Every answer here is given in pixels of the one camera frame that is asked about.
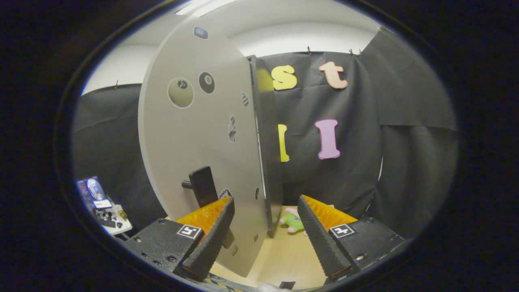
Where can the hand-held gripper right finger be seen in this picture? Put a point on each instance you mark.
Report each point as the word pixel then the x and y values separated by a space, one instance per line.
pixel 320 239

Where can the light grey shoe cabinet door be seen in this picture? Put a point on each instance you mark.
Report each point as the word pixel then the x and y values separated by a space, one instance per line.
pixel 194 134

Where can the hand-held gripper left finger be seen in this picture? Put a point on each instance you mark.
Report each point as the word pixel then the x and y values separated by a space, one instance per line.
pixel 215 239

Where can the black backdrop cloth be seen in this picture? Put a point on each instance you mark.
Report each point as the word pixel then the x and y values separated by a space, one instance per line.
pixel 405 162

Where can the pink and green plush toy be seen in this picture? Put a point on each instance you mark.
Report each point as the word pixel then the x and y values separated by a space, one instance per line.
pixel 292 222

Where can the small black block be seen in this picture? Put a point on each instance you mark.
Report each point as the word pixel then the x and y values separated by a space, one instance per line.
pixel 287 285

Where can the grey shoe cabinet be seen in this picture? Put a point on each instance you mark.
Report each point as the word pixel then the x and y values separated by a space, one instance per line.
pixel 271 162

